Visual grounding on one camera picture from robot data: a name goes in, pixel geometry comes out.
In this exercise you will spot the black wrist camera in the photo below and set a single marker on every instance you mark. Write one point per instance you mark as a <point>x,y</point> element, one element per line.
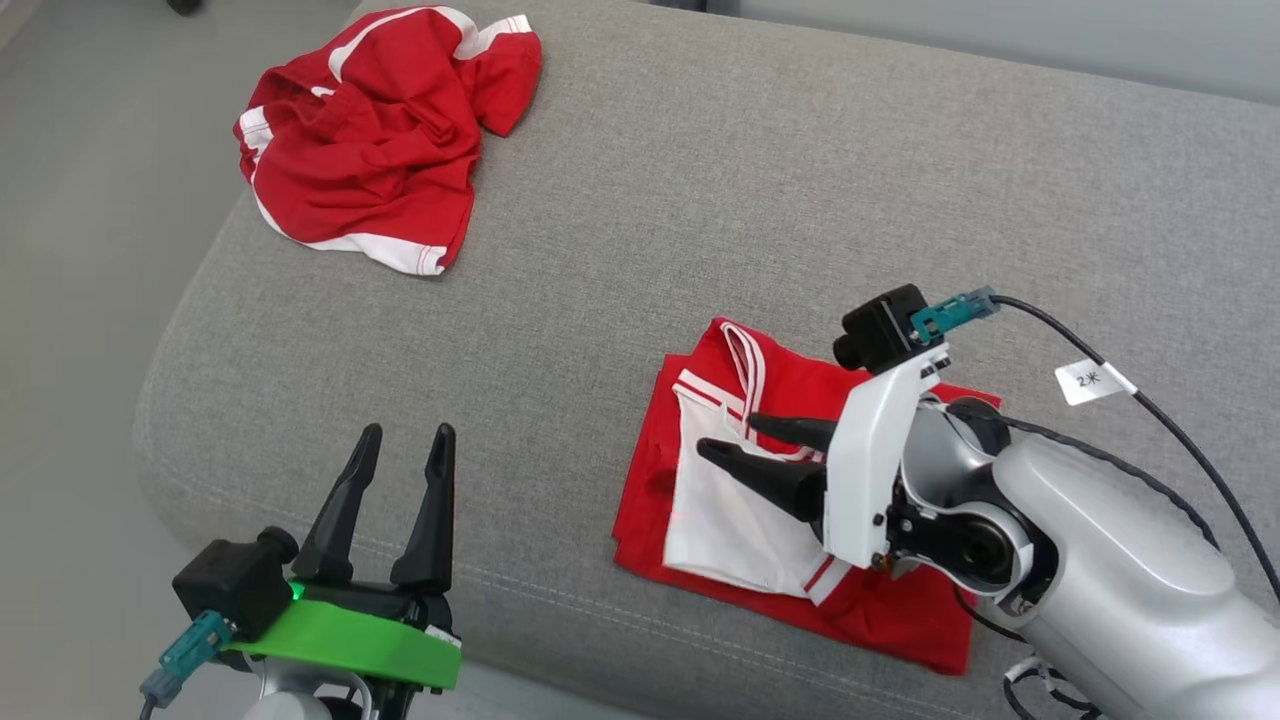
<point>230,590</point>
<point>885,325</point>

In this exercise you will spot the red shorts with white stripes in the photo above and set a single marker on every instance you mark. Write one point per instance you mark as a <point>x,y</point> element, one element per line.
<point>370,150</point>

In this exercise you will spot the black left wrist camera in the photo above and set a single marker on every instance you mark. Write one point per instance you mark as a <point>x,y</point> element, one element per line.
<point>230,590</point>

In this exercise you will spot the red Bulls 23 jersey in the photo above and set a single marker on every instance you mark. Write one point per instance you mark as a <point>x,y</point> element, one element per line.
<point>730,520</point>

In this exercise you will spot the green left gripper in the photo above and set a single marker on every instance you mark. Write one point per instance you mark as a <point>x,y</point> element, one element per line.
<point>350,640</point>

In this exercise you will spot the silver partition post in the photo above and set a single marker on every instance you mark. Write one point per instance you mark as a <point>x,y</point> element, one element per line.
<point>690,5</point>

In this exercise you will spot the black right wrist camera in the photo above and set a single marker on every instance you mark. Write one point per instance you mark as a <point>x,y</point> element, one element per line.
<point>885,325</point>

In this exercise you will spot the grey fabric sofa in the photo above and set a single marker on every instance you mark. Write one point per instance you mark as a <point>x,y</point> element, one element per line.
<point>700,200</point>

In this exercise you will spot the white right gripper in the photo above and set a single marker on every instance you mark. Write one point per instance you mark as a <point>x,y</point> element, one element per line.
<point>865,470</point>

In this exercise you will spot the black caster wheel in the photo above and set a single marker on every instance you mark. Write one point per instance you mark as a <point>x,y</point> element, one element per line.
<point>183,6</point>

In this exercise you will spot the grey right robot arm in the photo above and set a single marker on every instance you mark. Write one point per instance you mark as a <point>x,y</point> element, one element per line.
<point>1120,600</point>

